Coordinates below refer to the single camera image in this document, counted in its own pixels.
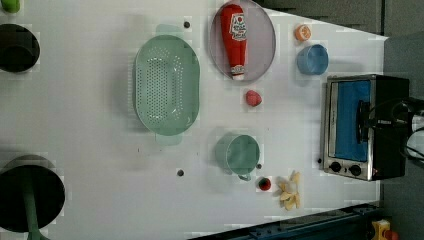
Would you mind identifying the green plastic colander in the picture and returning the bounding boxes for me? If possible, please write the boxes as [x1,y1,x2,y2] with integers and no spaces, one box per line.
[133,24,200,146]

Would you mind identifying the green object top corner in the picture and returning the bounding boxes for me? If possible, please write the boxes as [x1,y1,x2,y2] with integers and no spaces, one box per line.
[0,0,21,14]

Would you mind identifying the orange slice toy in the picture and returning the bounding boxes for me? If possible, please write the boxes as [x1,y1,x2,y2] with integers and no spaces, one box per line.
[294,24,311,42]

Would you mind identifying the black round mount lower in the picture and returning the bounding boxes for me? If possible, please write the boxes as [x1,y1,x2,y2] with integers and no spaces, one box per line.
[0,154,65,233]

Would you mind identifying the green cup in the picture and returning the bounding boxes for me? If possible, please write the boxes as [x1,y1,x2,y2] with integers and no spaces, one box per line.
[214,133,260,181]

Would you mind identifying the pink toy fruit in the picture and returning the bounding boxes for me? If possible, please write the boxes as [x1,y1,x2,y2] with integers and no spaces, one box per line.
[245,90,262,107]

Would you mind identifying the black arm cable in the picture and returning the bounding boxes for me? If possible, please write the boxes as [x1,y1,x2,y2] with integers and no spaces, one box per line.
[368,97,424,161]

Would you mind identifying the black round mount upper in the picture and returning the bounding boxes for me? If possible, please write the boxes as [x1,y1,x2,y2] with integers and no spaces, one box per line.
[0,24,40,73]

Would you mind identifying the grey round plate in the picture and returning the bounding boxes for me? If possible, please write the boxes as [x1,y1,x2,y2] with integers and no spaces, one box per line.
[209,0,276,81]

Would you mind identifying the peeled toy banana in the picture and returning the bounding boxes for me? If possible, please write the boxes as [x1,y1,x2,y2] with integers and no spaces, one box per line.
[277,171,301,211]

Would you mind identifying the red toy strawberry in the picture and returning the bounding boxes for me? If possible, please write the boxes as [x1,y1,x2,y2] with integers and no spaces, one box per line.
[258,178,271,191]

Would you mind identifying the blue metal table frame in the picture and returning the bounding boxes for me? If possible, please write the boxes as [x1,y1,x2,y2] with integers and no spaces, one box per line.
[191,204,382,240]

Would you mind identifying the black steel toaster oven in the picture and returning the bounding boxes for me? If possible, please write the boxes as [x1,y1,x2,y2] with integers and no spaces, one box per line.
[322,74,409,181]

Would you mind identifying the red ketchup bottle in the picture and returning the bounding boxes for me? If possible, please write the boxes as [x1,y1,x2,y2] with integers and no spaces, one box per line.
[220,4,247,81]

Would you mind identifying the blue cup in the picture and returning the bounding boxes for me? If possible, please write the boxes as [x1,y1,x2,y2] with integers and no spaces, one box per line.
[296,44,329,75]

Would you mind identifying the yellow red emergency button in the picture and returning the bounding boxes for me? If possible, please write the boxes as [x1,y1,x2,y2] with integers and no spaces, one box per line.
[372,219,399,240]

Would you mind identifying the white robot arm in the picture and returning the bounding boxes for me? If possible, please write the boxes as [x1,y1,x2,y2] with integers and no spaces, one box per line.
[357,97,423,165]

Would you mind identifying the black round mount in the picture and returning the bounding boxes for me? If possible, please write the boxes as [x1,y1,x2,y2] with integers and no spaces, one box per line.
[0,24,40,73]
[0,154,65,233]

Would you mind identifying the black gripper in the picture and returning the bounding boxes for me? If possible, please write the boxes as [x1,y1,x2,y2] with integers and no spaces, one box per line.
[360,114,412,130]

